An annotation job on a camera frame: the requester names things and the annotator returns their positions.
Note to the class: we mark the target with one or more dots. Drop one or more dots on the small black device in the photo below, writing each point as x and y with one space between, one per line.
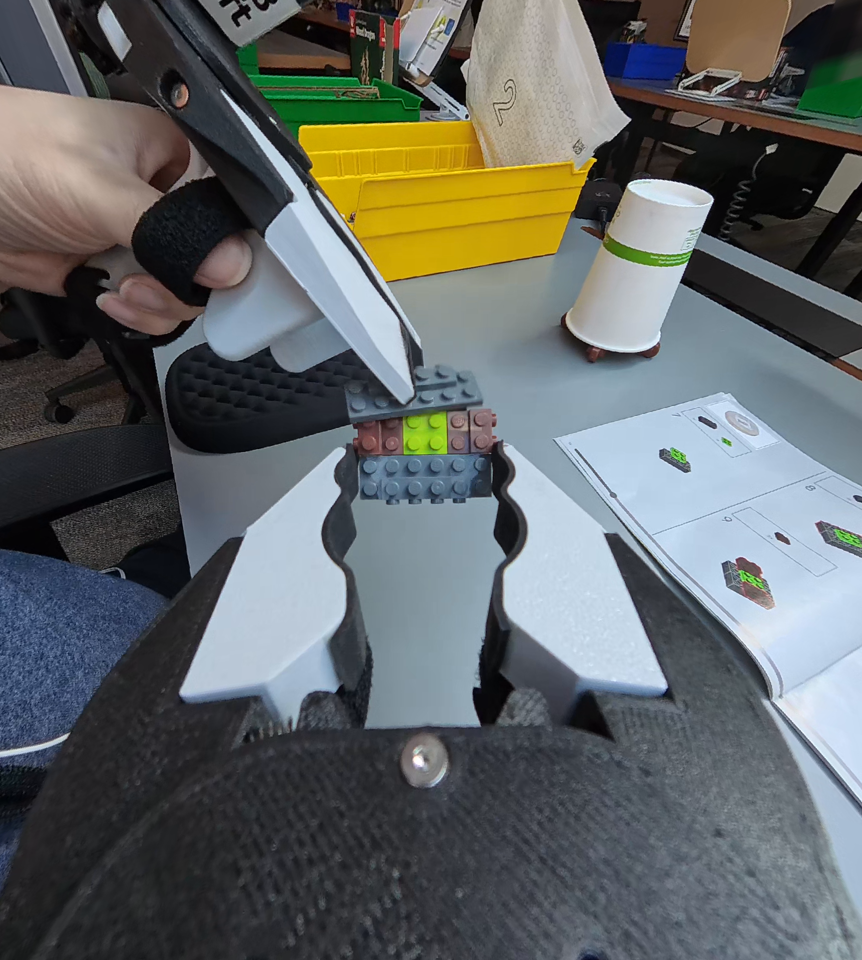
597 199

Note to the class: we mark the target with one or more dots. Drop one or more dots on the wooden table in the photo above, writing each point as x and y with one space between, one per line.
813 127

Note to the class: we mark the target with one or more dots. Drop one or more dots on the tan board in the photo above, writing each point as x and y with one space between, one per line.
738 37

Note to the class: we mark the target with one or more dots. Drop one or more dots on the white paper bag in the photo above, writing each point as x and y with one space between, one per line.
536 90

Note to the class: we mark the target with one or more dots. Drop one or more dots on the green plastic bin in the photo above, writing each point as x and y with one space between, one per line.
847 94
341 105

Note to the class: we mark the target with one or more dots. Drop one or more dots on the multicoloured brick assembly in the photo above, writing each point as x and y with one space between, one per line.
423 444

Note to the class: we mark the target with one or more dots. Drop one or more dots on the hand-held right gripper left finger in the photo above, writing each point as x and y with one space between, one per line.
273 600

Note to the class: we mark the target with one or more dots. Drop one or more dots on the green toy box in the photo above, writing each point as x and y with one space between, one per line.
374 45

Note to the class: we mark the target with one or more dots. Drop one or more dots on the person's left hand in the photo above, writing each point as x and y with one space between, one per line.
40 195

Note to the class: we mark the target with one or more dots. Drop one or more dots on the white paper cup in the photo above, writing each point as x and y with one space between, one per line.
633 300

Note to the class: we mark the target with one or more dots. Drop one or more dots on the yellow plastic bin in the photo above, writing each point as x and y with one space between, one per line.
461 217

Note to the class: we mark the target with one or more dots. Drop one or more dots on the blue plastic bin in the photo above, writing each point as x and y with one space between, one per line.
645 61

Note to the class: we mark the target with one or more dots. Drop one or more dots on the black dimpled armrest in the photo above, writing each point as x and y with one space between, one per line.
250 409

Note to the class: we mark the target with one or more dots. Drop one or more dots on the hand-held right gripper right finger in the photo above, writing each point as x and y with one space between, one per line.
581 607

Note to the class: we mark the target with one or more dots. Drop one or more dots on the dark grey brick plate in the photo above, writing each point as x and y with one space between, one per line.
442 384

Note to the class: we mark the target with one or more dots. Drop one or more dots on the brown brick base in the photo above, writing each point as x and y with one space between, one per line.
597 351

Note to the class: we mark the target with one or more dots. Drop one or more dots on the black desk mat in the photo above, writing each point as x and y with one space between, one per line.
776 307

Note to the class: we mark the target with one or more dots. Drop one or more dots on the black office chair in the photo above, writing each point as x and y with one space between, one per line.
40 480

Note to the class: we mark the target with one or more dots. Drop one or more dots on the instruction booklet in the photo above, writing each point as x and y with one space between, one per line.
701 487

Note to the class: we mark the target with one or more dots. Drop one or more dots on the grey desk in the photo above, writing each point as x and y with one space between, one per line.
476 322

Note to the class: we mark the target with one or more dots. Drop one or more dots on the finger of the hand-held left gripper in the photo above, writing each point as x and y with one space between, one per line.
341 300

